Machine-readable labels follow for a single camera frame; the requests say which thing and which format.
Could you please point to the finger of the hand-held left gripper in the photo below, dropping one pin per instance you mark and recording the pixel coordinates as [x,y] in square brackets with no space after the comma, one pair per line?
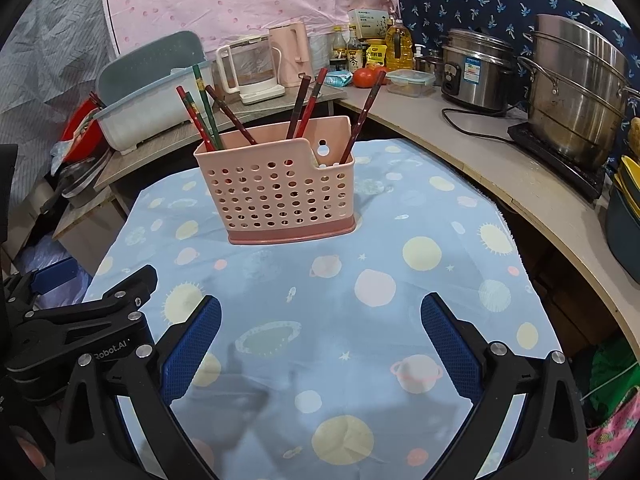
[50,275]
[115,302]

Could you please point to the large steel steamer pot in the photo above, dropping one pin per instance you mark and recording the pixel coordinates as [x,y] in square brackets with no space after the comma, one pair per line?
[575,100]

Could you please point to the pink perforated utensil basket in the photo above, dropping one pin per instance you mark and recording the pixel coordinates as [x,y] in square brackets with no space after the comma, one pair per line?
[280,195]

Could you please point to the steel rice cooker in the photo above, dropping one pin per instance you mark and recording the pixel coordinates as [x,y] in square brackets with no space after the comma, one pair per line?
[475,80]

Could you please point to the blue wet wipes pack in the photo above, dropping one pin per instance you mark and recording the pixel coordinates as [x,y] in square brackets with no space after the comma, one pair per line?
[340,79]

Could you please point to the navy leaf print cloth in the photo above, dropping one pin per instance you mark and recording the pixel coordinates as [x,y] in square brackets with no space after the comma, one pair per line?
[450,5]

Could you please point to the red tomato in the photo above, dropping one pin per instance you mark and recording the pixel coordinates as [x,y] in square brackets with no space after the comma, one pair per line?
[364,77]
[383,72]

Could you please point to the bright red twisted chopstick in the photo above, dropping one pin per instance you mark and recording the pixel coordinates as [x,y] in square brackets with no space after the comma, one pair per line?
[192,115]

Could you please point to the curved beige counter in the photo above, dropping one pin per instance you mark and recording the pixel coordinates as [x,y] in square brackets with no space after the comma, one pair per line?
[450,160]

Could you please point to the green plastic bag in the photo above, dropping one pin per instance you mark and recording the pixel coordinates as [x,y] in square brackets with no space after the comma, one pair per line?
[615,385]

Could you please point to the red plastic basin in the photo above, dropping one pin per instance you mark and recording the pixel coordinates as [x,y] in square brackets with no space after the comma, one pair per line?
[75,125]

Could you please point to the yellow seasoning packet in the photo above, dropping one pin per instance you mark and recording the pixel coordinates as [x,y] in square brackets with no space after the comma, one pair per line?
[376,52]

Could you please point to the tan loofah sponge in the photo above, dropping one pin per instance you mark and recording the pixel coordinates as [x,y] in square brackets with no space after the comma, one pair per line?
[636,135]

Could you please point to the bundle of dark chopsticks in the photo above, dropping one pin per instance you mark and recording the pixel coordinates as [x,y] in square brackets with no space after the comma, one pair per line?
[97,100]

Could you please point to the blue plastic bag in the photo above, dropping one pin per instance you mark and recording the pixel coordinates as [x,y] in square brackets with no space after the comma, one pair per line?
[55,255]

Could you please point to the yellow cooking oil bottle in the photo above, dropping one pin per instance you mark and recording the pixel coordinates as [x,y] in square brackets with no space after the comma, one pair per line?
[397,45]

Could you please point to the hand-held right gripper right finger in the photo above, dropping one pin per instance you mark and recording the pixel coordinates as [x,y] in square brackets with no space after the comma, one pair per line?
[450,345]

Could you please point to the white glass kettle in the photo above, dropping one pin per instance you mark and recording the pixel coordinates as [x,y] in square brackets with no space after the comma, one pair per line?
[250,67]

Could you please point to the white dish drainer box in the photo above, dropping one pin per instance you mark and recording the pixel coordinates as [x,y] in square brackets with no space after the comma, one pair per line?
[135,125]

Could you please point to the dark red plain chopstick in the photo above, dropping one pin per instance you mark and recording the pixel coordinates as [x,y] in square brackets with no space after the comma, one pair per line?
[366,110]

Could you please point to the pink electric kettle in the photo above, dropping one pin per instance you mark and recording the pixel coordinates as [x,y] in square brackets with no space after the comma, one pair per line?
[292,55]

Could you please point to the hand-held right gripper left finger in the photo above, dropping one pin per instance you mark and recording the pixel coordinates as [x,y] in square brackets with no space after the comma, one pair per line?
[192,340]

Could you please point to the pink pineapple print clothing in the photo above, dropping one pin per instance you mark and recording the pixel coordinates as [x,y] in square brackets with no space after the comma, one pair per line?
[615,445]

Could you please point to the red black-banded chopstick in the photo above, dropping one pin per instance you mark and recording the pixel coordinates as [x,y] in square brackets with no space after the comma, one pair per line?
[314,100]

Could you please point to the brown gold-banded chopstick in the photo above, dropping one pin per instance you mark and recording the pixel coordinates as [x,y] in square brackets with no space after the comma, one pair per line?
[230,113]

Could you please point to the black induction cooker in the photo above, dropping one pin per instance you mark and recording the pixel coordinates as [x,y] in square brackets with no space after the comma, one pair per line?
[530,142]

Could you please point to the white green carton box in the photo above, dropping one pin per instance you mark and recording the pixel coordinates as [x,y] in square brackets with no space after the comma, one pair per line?
[367,24]

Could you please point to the clear food container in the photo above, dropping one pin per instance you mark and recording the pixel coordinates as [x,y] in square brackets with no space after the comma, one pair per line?
[410,84]

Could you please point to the blue planet print tablecloth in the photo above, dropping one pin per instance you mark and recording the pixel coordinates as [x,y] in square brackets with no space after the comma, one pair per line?
[400,220]

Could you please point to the small steel lidded pot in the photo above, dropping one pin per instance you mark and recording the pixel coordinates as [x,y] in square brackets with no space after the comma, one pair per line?
[430,64]

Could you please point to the white pump bottle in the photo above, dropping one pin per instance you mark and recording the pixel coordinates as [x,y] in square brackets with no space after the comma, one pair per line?
[419,52]

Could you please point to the black pan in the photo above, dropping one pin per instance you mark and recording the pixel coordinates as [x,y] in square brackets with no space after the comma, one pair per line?
[80,180]

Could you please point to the grey striped tarp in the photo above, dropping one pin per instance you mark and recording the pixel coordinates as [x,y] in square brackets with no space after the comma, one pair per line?
[45,85]

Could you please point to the green chopstick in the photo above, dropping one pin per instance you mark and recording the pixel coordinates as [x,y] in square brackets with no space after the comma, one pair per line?
[199,80]
[210,125]

